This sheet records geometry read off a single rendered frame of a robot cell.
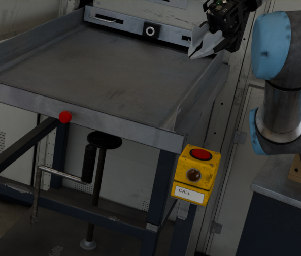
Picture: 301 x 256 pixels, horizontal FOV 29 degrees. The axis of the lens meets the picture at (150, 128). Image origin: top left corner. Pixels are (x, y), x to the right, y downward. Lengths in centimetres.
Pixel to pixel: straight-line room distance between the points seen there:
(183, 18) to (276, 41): 114
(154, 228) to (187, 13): 84
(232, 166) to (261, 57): 121
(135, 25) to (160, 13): 10
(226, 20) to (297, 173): 49
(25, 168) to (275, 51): 167
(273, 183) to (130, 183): 93
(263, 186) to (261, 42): 59
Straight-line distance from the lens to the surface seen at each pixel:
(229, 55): 207
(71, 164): 241
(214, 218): 232
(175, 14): 212
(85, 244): 212
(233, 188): 223
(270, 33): 100
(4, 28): 201
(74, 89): 161
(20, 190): 173
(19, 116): 242
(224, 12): 131
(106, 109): 151
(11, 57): 178
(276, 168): 163
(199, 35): 134
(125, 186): 236
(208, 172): 121
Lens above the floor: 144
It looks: 24 degrees down
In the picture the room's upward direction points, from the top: 11 degrees clockwise
